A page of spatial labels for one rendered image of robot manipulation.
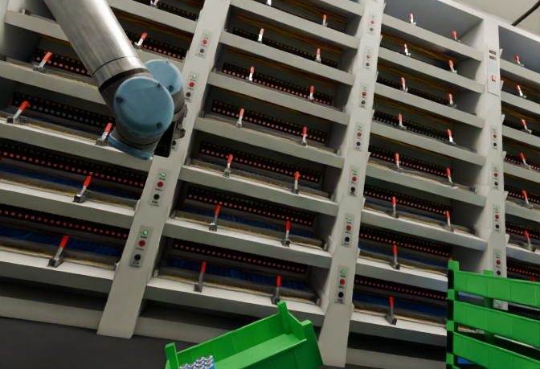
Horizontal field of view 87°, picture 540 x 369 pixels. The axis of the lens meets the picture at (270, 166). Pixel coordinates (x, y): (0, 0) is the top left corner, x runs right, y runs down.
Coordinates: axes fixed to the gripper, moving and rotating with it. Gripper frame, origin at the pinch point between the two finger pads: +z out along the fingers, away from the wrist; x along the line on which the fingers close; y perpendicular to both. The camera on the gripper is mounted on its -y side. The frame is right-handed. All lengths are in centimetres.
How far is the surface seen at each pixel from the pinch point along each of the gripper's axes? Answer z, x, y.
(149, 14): 6, 23, 48
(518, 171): 6, -155, 29
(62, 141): 5.8, 33.4, -8.8
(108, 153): 5.8, 19.2, -8.8
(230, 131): 6.0, -17.9, 10.1
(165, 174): 5.1, -0.5, -11.3
